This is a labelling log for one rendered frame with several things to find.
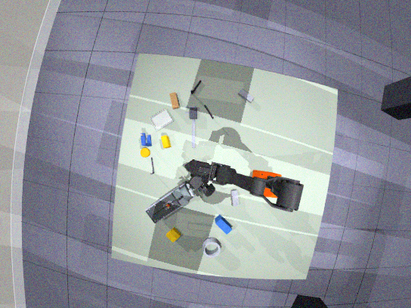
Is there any blue block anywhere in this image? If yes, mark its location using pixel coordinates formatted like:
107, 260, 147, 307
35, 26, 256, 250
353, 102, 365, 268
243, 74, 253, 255
215, 214, 232, 234

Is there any yellow short cylinder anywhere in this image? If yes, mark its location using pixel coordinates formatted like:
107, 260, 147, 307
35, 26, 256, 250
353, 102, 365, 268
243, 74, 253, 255
141, 148, 150, 157

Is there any yellow block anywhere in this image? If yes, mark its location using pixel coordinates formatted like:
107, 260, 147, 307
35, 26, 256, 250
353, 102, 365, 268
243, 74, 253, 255
161, 135, 171, 148
166, 227, 181, 242

